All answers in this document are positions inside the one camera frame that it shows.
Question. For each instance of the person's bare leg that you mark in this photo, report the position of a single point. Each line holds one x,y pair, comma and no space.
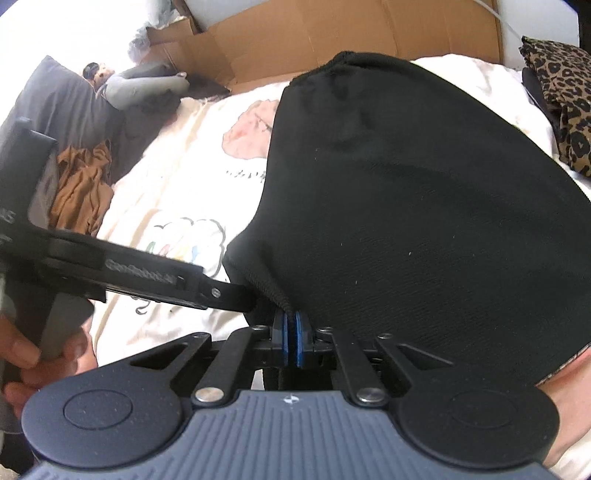
568,415

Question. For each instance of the dark grey pillow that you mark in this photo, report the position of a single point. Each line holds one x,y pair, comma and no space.
51,106

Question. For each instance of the black folded garment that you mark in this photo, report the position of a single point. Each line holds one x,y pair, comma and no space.
531,85

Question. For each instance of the leopard print cloth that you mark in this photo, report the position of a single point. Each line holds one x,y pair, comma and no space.
563,92

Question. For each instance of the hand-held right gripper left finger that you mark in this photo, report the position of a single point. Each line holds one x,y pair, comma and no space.
280,341

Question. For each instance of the black garment with grey print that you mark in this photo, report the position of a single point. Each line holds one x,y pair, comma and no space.
415,207

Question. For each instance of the small plush toy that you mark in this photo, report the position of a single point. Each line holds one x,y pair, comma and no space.
99,76

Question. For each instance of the person's left hand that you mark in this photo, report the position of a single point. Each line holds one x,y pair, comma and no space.
21,357

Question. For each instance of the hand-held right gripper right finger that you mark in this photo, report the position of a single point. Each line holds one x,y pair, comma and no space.
301,341

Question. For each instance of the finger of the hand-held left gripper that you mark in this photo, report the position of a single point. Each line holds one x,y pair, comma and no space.
231,295

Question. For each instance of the white printed bed sheet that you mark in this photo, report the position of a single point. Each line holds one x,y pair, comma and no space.
175,184

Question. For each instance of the brown crumpled cloth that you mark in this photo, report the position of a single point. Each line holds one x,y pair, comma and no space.
83,184

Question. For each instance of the brown cardboard sheet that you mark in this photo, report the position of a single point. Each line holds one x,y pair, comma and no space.
323,37

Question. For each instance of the dark cloth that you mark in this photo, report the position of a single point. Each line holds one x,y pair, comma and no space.
203,87

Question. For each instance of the crumpled plastic bag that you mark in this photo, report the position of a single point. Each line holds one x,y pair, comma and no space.
138,48

